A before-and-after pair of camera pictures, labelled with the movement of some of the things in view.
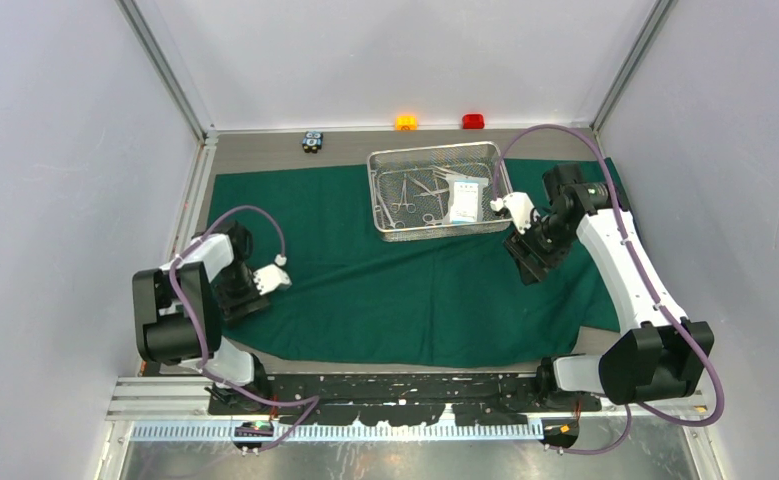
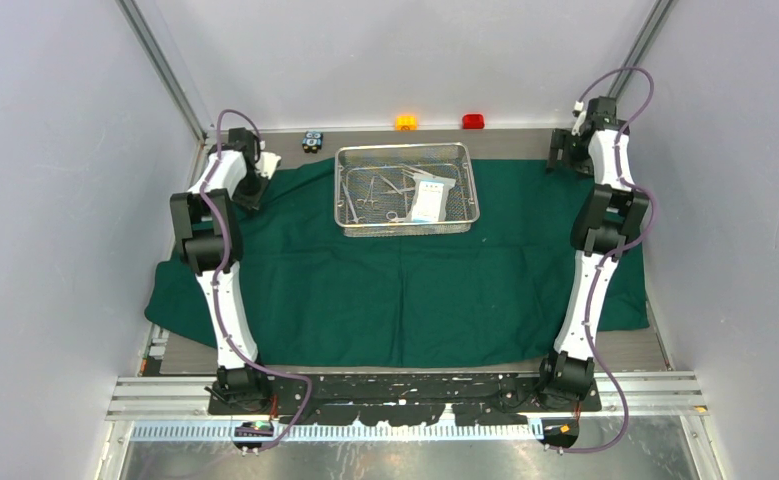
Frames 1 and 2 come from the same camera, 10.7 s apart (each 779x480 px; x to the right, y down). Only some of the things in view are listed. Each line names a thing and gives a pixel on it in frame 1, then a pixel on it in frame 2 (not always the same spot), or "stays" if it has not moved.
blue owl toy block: (312, 141) stays
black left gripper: (235, 309) → (252, 202)
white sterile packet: (466, 199) → (430, 196)
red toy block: (473, 121) stays
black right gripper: (520, 246) → (559, 139)
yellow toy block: (406, 123) stays
